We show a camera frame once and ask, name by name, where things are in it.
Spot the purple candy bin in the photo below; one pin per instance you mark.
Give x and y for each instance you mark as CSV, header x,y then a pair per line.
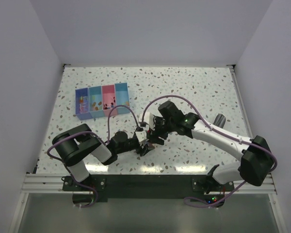
x,y
82,104

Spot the clear plastic jar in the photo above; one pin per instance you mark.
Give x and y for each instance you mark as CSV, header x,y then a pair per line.
x,y
150,146

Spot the blue end candy bin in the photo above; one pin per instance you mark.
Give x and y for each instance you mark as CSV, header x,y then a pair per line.
x,y
122,97

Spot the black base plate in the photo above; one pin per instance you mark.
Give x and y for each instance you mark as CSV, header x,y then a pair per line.
x,y
101,188

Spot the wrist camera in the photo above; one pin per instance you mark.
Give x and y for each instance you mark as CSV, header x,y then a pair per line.
x,y
147,119
141,136

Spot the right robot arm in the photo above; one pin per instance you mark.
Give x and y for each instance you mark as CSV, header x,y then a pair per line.
x,y
253,157

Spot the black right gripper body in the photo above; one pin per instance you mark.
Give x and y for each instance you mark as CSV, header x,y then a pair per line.
x,y
161,129

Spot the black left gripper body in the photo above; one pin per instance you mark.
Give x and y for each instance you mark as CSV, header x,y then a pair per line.
x,y
139,149

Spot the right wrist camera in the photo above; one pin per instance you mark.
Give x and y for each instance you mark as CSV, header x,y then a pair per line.
x,y
147,119

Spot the pink candy bin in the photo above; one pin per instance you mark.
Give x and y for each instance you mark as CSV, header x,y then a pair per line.
x,y
108,98

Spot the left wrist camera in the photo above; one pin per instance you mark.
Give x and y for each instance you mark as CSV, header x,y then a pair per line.
x,y
141,136

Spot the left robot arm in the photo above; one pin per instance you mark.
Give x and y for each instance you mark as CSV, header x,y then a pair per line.
x,y
72,146

